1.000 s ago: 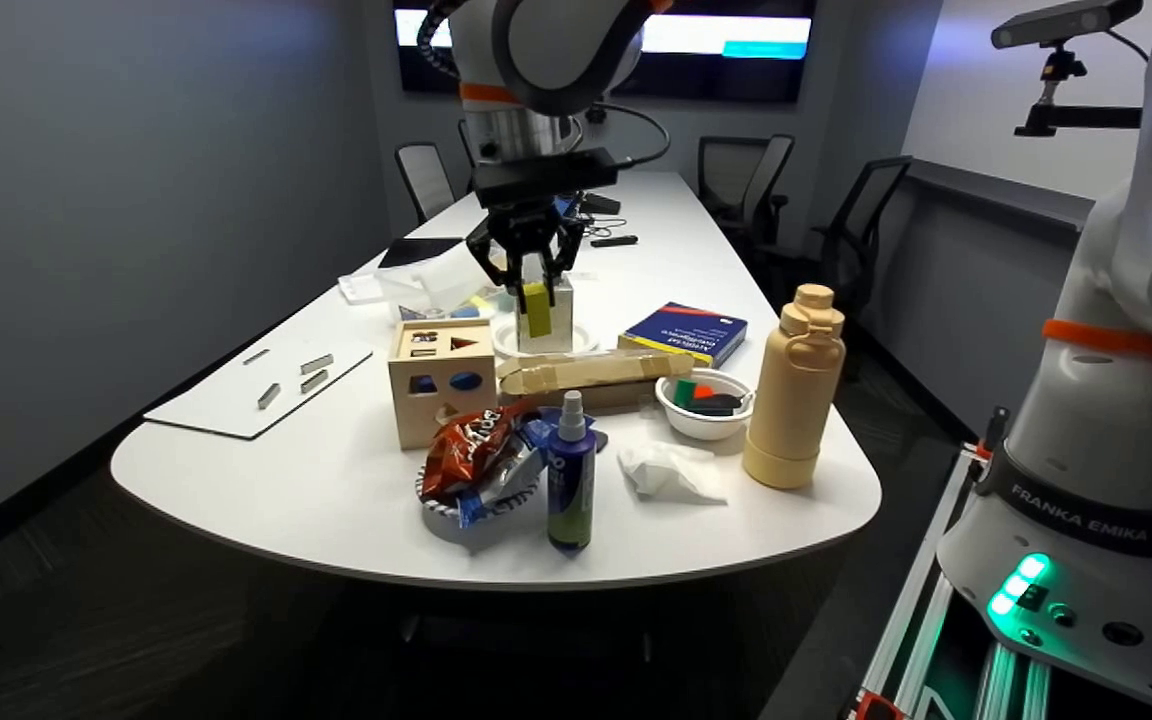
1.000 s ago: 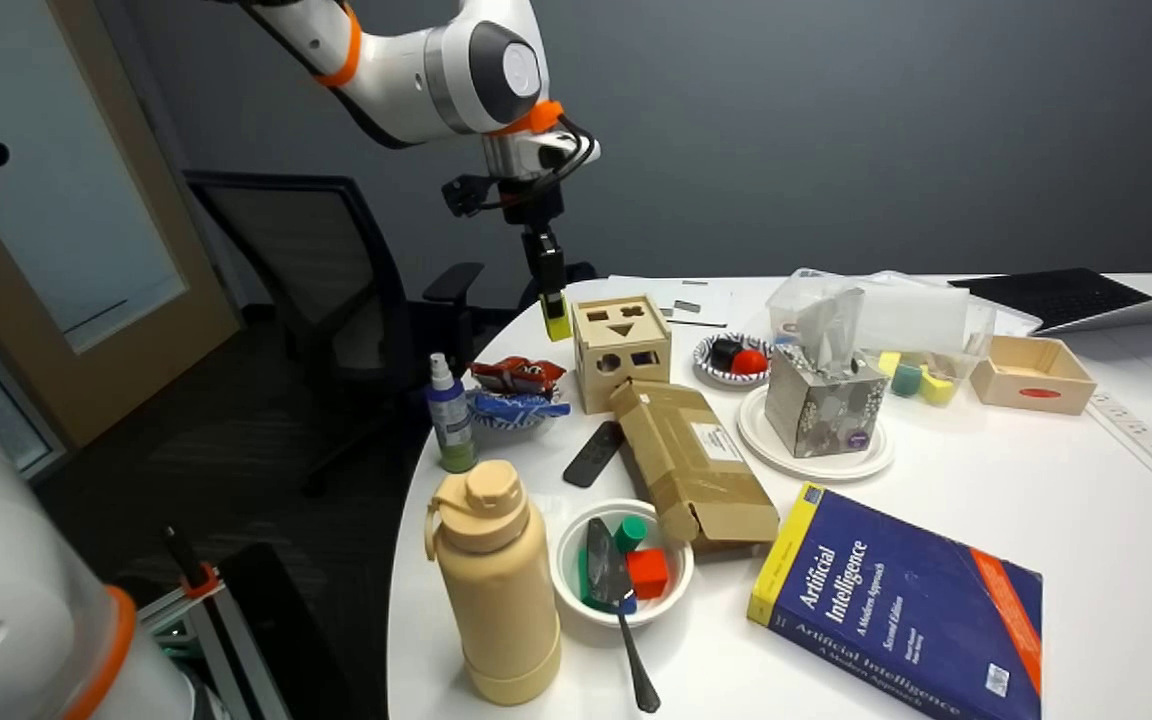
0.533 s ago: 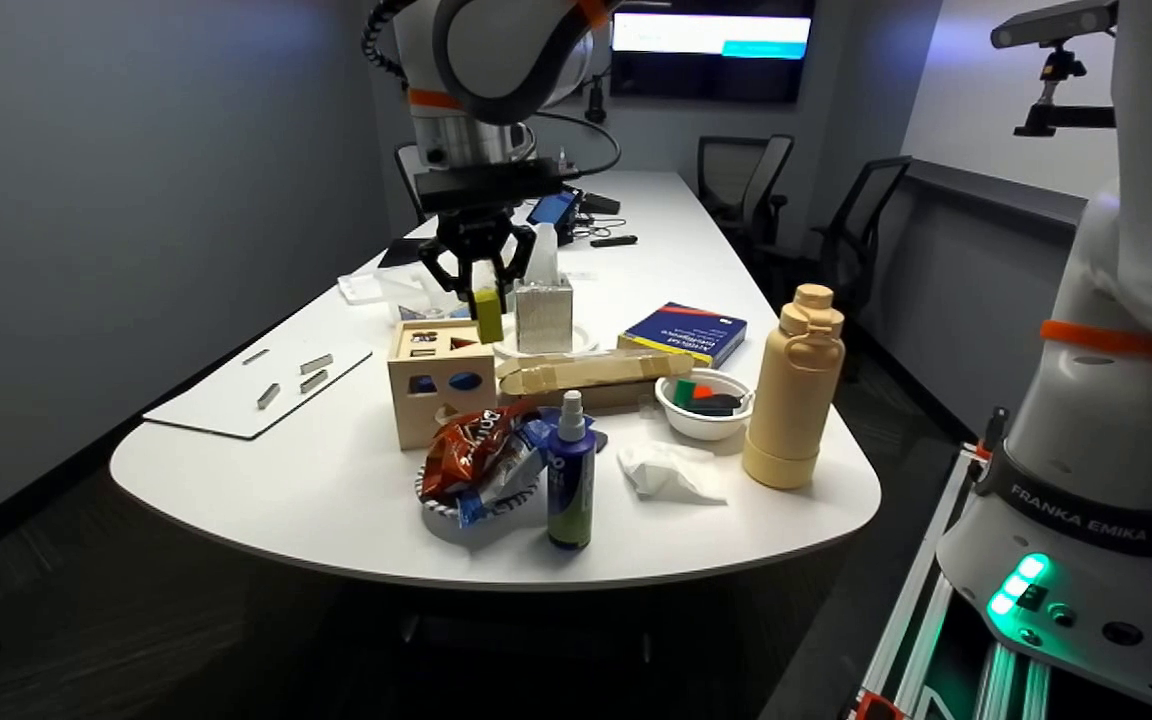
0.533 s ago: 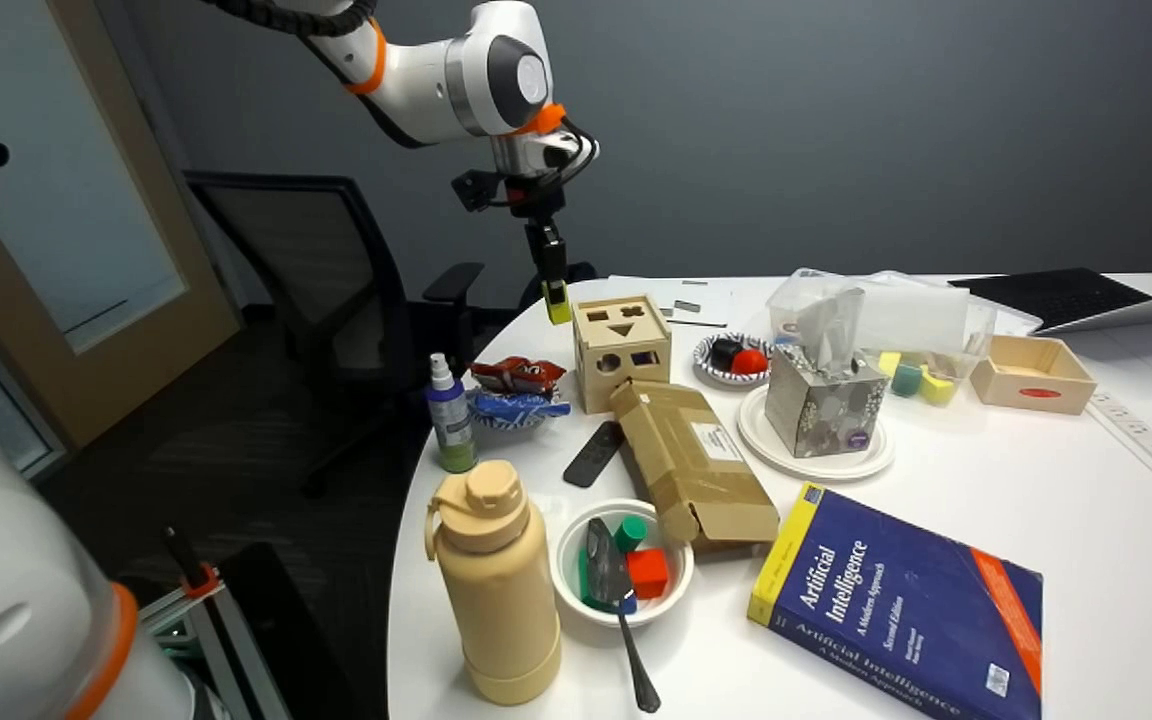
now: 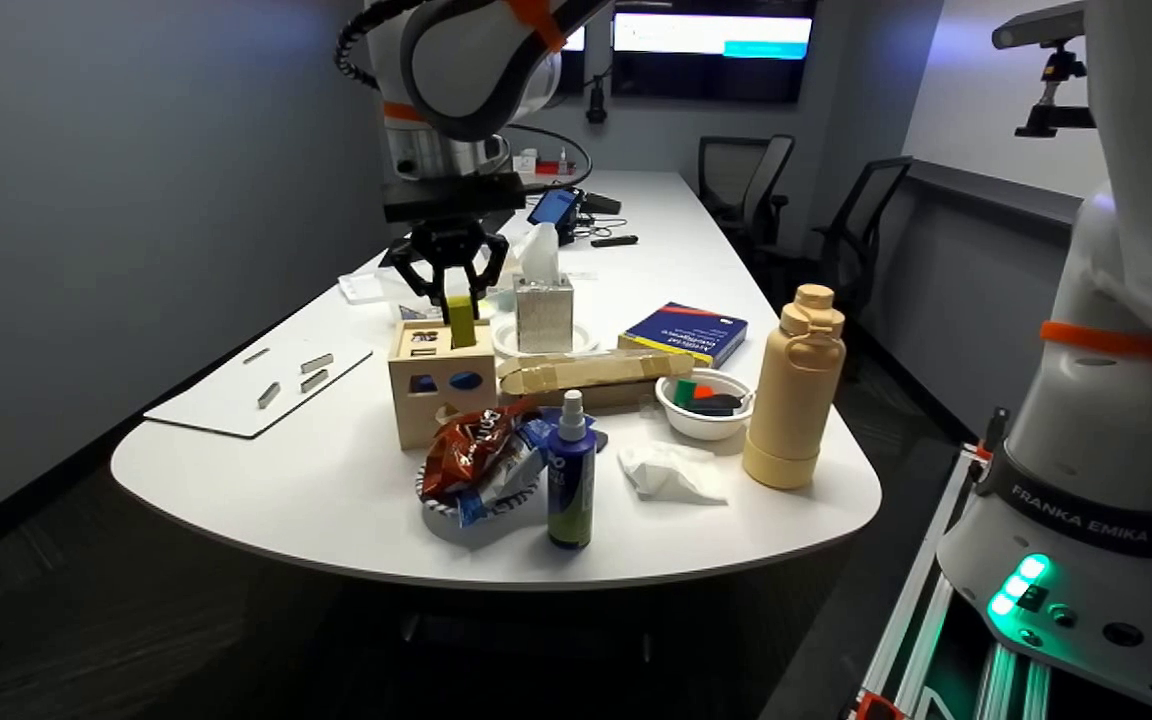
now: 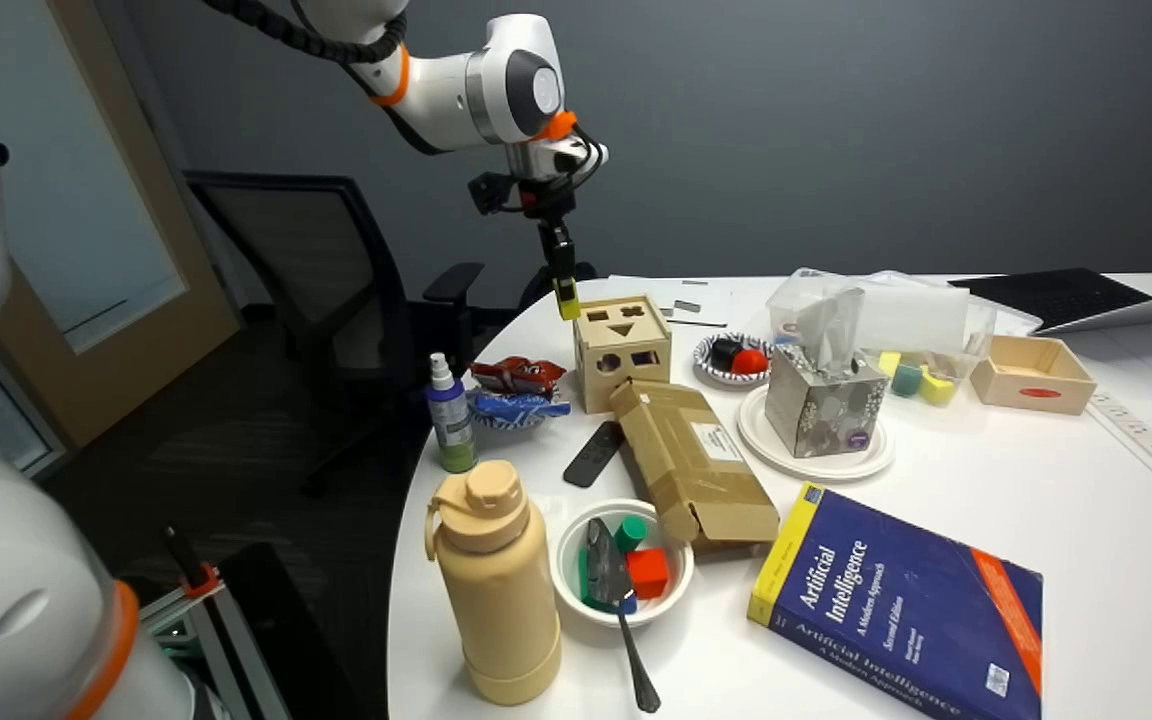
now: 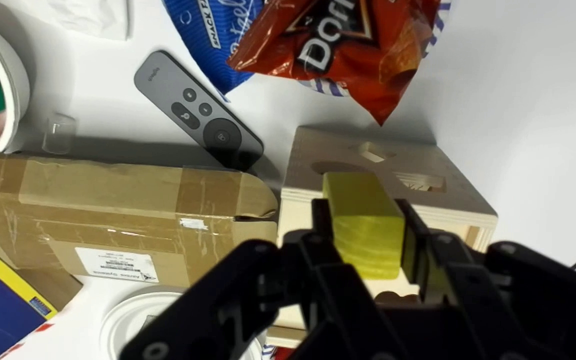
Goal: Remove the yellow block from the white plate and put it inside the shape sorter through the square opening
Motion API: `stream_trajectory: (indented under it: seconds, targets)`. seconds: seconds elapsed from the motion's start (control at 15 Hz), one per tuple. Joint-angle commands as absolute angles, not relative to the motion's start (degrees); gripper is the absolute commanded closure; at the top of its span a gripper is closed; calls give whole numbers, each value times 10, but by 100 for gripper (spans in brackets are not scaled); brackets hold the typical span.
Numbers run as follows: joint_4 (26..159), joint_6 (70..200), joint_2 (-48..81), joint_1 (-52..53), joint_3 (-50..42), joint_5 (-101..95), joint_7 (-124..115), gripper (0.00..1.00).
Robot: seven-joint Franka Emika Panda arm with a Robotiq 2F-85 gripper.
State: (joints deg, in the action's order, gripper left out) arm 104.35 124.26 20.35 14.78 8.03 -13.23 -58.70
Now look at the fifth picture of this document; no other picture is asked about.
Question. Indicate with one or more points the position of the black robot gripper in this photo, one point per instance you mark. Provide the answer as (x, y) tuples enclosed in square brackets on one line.
[(454, 241)]

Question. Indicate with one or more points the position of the black office chair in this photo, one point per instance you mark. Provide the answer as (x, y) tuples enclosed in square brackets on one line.
[(861, 224), (740, 185)]

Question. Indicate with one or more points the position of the blue snack bag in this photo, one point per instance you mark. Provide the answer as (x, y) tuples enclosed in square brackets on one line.
[(496, 514)]

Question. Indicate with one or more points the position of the tan water bottle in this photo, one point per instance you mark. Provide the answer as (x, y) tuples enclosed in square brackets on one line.
[(789, 402)]

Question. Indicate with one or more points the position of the wooden shape sorter box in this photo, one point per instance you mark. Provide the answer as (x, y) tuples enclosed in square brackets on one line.
[(437, 402)]

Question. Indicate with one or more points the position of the patterned tissue box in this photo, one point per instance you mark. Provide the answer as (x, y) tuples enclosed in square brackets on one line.
[(545, 315)]

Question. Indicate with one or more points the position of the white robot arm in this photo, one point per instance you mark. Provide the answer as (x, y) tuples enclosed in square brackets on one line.
[(469, 66)]

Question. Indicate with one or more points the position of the red snack bag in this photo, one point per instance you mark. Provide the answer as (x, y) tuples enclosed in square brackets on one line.
[(469, 451)]

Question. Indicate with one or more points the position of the white round bowl plate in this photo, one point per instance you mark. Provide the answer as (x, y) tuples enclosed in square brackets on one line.
[(700, 425)]

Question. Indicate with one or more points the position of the crumpled white tissue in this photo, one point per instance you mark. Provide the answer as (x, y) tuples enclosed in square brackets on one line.
[(663, 482)]

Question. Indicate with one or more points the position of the green long block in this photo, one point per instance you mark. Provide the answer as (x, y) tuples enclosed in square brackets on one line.
[(685, 394)]

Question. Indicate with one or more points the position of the white flat board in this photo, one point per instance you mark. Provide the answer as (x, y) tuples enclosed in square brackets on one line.
[(230, 404)]

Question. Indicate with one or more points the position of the yellow wooden block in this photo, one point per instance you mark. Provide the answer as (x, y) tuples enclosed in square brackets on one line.
[(463, 315)]

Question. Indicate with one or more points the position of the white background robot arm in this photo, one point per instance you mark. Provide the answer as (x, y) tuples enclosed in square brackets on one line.
[(1111, 402)]

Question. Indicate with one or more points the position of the blue flat object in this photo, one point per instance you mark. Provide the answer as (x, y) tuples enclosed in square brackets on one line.
[(554, 204)]

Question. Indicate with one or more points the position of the white metal stand frame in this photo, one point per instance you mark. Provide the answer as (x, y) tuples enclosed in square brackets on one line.
[(920, 626)]

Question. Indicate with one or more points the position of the blue textbook yellow spine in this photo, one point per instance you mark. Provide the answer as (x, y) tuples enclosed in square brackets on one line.
[(689, 329)]

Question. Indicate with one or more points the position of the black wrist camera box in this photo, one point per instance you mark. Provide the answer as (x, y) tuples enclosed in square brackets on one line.
[(456, 201)]

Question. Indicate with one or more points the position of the wall mounted tv monitor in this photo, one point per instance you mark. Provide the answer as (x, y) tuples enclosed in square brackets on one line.
[(710, 53)]

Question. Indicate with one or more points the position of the grey camera on mount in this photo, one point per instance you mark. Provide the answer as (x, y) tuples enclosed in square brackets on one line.
[(1051, 53)]

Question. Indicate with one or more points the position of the black marker pen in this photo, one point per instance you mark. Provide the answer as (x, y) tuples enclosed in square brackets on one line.
[(614, 241)]

